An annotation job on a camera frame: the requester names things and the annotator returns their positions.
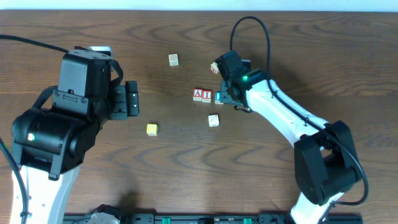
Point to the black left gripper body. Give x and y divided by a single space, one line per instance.
129 99

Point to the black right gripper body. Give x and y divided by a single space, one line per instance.
228 99

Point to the blue number 2 wooden block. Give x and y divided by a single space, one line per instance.
218 98

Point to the red letter I wooden block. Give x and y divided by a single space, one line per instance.
206 96

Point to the red letter A wooden block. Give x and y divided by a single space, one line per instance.
197 94

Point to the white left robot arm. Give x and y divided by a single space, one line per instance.
50 139

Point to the plain picture wooden block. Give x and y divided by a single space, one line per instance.
213 120

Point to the red-edged wooden block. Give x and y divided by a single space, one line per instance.
214 68

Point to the yellow letter B wooden block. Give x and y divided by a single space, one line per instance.
152 129

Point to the yellow-edged picture wooden block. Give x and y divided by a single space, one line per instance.
173 60

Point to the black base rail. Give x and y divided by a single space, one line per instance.
148 218

